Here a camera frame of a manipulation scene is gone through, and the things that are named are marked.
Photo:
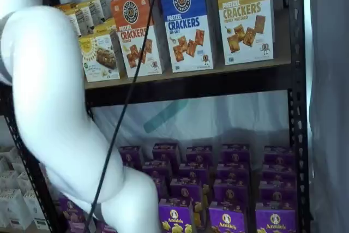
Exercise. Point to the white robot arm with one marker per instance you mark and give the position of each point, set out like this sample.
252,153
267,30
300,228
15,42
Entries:
54,80

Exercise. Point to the blue white pretzel crackers box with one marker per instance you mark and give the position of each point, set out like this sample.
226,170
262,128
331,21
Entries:
185,25

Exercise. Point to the orange white pretzel crackers box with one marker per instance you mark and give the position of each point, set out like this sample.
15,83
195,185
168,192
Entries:
131,39

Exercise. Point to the yellow snack bar box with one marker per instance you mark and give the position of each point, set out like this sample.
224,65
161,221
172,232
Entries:
99,58
105,27

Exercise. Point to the yellow honey mustard crackers box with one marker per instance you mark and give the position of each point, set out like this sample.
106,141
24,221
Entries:
245,20

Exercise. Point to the brown wooden shelf board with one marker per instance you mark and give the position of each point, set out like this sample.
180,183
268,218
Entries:
191,76

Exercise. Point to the purple Annie's snack box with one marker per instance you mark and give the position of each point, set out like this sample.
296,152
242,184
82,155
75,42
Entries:
132,155
278,174
276,194
275,220
72,214
174,216
279,155
165,152
227,219
233,173
230,192
199,155
235,154
185,190
156,168
193,173
105,227

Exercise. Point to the black metal shelf rack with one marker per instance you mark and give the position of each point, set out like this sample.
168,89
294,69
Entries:
297,107

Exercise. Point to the purple box with yellow bunnies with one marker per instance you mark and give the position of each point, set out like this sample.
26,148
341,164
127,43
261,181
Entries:
200,205

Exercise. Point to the teal tape strip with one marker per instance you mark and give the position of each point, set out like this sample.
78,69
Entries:
163,117

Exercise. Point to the translucent plastic sheet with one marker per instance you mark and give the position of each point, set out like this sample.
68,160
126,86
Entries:
218,118

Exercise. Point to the grey curtain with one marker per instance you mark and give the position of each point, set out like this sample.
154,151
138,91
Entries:
330,107

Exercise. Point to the white paper bag package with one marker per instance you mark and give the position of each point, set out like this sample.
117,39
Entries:
12,211
26,181
8,179
34,208

